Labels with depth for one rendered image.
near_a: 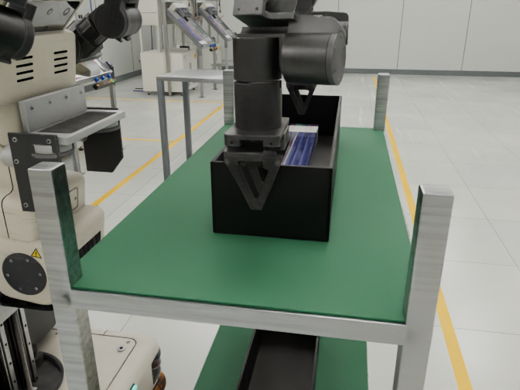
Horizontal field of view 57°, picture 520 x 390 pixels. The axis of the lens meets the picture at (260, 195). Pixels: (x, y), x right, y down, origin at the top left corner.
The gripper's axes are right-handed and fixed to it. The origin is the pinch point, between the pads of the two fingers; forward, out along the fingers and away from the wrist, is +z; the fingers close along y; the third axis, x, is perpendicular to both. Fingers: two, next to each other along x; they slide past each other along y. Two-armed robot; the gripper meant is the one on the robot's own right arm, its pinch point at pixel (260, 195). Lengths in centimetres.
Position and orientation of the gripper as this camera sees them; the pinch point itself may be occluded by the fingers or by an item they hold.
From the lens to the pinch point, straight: 62.1
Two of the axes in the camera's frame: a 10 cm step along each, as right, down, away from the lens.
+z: 0.2, 9.3, 3.6
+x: -9.9, -0.4, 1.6
